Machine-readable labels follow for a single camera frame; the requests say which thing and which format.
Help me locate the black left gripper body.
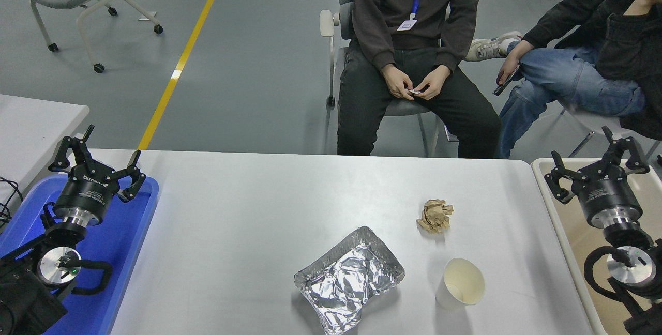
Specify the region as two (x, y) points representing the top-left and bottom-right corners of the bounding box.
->
(54, 165), (121, 220)

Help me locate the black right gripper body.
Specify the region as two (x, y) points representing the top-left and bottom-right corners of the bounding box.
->
(573, 167), (642, 219)

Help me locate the black phone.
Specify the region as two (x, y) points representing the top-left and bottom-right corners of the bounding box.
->
(493, 65), (521, 97)

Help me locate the white paper cup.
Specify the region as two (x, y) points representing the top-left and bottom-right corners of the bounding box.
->
(435, 257), (486, 311)

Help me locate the foil tray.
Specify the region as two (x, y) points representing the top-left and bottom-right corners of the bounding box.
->
(294, 225), (407, 335)

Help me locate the person's right hand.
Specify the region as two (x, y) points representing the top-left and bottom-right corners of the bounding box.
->
(498, 40), (534, 87)
(382, 64), (414, 100)

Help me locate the person's left hand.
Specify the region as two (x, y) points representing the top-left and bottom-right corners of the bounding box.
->
(624, 0), (662, 16)
(413, 65), (452, 101)

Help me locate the blue plastic tray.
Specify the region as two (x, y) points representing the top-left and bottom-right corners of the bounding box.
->
(0, 174), (160, 335)

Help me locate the large pale bin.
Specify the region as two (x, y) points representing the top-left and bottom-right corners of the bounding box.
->
(531, 157), (662, 335)

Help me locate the white side table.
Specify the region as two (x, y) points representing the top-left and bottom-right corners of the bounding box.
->
(0, 94), (91, 206)

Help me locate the seated person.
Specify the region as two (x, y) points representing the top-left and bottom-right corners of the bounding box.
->
(336, 0), (502, 159)
(464, 0), (662, 160)

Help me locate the crumpled tan paper ball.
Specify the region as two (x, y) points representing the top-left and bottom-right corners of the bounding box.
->
(416, 199), (455, 234)

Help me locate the grey chair with white armrest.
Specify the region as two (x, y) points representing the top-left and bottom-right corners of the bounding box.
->
(319, 0), (458, 157)

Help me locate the black cable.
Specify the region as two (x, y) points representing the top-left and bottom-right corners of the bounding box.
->
(0, 176), (24, 230)

